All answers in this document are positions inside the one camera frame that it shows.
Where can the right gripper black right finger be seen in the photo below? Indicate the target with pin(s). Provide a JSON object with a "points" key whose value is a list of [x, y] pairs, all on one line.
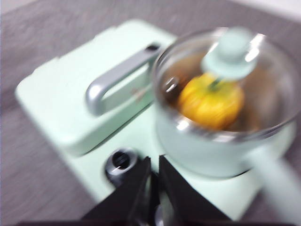
{"points": [[178, 200]]}

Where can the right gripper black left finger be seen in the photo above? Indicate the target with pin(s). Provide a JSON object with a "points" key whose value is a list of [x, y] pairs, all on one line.
{"points": [[129, 200]]}

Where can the yellow toy pumpkin green stem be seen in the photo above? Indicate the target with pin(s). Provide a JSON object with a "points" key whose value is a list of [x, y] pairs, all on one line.
{"points": [[211, 108]]}

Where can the glass lid with green knob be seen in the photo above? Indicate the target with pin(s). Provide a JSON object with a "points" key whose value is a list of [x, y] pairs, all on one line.
{"points": [[232, 47]]}

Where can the silver control knob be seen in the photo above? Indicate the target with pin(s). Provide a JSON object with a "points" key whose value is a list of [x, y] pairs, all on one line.
{"points": [[120, 174]]}

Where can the mint green cooker base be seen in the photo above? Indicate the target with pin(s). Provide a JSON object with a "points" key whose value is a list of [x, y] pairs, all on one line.
{"points": [[87, 169]]}

